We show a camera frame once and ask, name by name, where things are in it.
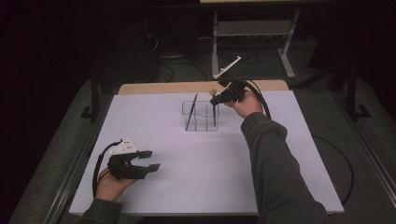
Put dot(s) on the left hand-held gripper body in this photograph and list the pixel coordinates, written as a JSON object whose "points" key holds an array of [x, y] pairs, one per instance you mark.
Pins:
{"points": [[123, 166]]}

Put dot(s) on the black metal post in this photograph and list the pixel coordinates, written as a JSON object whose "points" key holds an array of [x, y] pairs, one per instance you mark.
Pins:
{"points": [[351, 99], [94, 99]]}

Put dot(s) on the clear acrylic organizer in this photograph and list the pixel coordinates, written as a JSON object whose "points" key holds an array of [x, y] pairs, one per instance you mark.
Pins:
{"points": [[202, 123]]}

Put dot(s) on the person's right hand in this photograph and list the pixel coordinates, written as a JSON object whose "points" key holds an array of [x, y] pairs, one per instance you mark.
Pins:
{"points": [[249, 107]]}

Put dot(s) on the dark makeup brush cream bristles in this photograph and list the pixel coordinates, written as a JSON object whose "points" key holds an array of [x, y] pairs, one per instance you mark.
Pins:
{"points": [[214, 115]]}

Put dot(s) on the aluminium rail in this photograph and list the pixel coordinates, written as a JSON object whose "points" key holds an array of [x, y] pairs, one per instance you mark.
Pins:
{"points": [[373, 155], [71, 177]]}

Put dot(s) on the dark makeup brush gold ferrule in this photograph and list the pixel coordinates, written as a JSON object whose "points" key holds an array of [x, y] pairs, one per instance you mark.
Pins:
{"points": [[191, 112]]}

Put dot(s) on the person's left hand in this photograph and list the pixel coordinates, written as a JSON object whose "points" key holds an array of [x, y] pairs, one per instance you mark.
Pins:
{"points": [[110, 188]]}

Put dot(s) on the white paper work mat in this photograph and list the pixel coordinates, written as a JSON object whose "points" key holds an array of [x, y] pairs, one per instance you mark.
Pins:
{"points": [[199, 180]]}

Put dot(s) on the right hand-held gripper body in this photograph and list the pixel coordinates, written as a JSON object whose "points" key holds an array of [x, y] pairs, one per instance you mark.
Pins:
{"points": [[235, 90]]}

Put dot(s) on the grey metal desk frame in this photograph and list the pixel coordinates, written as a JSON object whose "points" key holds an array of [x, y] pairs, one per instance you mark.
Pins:
{"points": [[249, 28]]}

